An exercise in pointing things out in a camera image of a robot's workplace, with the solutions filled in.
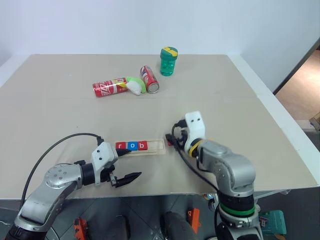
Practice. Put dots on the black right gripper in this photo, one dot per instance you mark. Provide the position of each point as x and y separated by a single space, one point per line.
182 138

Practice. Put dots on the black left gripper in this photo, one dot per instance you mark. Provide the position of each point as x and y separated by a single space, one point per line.
108 175

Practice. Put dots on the red letter o block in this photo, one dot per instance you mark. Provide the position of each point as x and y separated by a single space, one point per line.
169 143

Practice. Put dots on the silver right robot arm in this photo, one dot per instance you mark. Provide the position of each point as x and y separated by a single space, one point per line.
230 162

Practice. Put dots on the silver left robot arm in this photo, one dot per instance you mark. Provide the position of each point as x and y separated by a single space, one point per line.
57 177

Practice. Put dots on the wooden letter tray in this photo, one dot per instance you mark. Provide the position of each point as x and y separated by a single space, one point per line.
156 147

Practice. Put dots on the red letter r block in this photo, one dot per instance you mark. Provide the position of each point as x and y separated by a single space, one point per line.
120 145

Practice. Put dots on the blue letter o block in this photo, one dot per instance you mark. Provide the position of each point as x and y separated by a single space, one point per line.
131 145

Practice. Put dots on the red letter b block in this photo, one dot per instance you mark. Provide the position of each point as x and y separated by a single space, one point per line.
142 145

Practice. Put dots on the green and white plastic toy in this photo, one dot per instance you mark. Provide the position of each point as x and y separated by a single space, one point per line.
136 86

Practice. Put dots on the red striped soda can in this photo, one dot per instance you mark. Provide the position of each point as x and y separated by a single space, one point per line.
149 78

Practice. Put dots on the orange tool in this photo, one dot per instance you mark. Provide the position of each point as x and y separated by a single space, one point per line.
194 218
80 228

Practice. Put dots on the green plastic jar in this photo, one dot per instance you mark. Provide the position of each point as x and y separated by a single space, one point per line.
168 62

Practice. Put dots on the green tool case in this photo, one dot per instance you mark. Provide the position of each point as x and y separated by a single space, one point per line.
273 221

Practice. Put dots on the cardboard box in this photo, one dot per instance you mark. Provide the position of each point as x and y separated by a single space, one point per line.
315 123

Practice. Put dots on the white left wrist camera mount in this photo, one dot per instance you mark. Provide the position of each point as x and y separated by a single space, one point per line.
103 152

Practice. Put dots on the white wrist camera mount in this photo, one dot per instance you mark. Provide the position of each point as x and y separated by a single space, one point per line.
103 152
196 125

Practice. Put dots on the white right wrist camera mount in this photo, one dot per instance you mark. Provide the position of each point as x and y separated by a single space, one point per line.
196 125

